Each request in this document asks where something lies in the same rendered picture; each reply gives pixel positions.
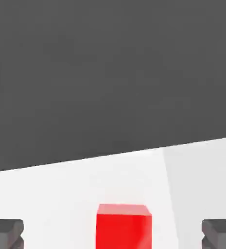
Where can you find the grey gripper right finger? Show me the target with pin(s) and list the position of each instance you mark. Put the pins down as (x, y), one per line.
(221, 233)

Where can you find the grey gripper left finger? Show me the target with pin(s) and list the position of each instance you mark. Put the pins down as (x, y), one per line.
(3, 233)

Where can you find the small red cube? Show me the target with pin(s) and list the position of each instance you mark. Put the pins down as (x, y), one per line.
(123, 229)

